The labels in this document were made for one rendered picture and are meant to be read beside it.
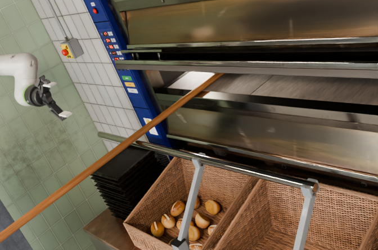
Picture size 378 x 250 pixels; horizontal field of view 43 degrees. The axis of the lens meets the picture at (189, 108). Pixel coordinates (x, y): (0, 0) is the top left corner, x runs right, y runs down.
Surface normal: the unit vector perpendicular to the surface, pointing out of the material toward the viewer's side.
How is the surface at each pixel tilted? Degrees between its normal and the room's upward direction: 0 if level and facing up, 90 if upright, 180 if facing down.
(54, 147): 90
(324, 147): 70
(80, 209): 90
